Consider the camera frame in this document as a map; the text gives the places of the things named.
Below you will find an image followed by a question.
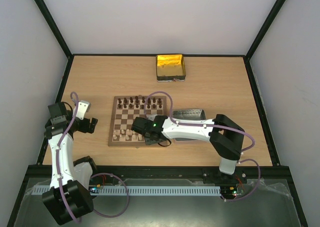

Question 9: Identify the wooden chess board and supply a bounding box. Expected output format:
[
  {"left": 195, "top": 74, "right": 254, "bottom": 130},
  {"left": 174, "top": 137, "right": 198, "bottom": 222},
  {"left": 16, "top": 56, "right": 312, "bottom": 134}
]
[{"left": 108, "top": 95, "right": 167, "bottom": 148}]

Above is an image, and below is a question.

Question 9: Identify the silver metal tray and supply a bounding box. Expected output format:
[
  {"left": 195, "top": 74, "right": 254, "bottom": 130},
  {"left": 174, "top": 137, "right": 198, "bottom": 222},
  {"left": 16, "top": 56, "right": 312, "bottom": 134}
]
[{"left": 172, "top": 108, "right": 206, "bottom": 143}]

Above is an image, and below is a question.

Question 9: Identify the gold tin box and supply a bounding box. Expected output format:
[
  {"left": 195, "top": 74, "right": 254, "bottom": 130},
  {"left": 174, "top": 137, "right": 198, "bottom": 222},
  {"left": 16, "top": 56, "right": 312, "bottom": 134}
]
[{"left": 156, "top": 54, "right": 186, "bottom": 82}]

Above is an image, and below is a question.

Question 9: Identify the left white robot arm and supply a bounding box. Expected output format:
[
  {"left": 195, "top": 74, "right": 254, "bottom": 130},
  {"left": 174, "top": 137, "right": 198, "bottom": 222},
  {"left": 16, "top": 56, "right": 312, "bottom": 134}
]
[{"left": 42, "top": 100, "right": 98, "bottom": 225}]

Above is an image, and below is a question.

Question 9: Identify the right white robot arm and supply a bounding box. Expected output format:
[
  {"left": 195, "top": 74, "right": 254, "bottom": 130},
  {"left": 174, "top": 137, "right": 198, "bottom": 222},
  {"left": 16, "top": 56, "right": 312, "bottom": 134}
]
[{"left": 131, "top": 114, "right": 245, "bottom": 183}]

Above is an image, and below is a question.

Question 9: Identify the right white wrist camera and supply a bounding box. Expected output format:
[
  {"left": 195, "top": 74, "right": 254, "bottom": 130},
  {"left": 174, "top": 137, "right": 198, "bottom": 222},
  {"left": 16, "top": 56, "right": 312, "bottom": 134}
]
[{"left": 147, "top": 114, "right": 157, "bottom": 121}]

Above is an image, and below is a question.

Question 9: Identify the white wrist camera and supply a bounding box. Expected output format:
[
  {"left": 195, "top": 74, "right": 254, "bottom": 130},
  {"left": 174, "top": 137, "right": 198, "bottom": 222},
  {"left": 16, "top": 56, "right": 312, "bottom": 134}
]
[
  {"left": 75, "top": 100, "right": 91, "bottom": 120},
  {"left": 147, "top": 114, "right": 157, "bottom": 121}
]

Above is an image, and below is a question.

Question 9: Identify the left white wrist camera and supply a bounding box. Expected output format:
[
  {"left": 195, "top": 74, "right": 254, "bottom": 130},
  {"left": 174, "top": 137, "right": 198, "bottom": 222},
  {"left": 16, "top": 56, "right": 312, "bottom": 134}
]
[{"left": 75, "top": 100, "right": 91, "bottom": 120}]

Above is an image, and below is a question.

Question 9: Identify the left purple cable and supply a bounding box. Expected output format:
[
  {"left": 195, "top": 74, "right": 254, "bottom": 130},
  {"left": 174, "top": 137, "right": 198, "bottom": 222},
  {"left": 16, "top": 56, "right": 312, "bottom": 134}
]
[{"left": 56, "top": 91, "right": 130, "bottom": 224}]

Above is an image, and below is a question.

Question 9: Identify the white slotted cable duct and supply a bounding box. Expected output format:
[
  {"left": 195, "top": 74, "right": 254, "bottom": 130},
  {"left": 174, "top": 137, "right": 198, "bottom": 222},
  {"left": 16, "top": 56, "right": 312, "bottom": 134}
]
[{"left": 32, "top": 185, "right": 222, "bottom": 196}]

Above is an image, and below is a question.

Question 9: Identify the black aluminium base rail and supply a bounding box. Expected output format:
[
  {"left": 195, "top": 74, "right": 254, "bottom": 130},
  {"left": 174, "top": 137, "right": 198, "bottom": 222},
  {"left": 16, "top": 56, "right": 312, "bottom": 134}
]
[{"left": 23, "top": 165, "right": 293, "bottom": 186}]

